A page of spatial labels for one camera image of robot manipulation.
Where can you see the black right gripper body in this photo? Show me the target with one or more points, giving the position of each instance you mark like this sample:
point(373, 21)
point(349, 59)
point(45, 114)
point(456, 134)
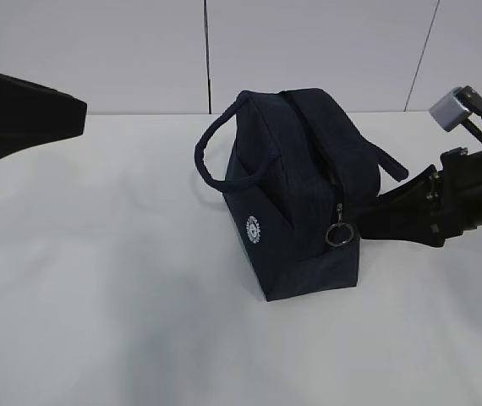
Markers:
point(447, 218)

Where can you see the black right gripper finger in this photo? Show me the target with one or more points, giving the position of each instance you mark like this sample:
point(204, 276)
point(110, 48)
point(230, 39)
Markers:
point(418, 194)
point(398, 225)

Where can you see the navy blue lunch bag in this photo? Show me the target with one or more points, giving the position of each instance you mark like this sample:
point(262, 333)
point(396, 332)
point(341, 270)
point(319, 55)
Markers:
point(295, 173)

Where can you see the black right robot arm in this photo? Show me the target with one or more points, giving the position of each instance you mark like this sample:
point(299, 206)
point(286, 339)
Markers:
point(470, 188)

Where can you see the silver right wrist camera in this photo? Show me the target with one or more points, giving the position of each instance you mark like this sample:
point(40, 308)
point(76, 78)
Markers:
point(455, 108)

